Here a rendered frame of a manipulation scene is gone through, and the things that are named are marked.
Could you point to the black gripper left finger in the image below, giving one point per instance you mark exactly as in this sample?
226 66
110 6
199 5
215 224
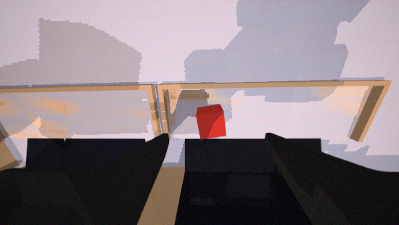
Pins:
111 193

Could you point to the red cube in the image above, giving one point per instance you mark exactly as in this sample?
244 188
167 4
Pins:
210 121

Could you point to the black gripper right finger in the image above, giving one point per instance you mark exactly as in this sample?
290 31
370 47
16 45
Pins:
333 191

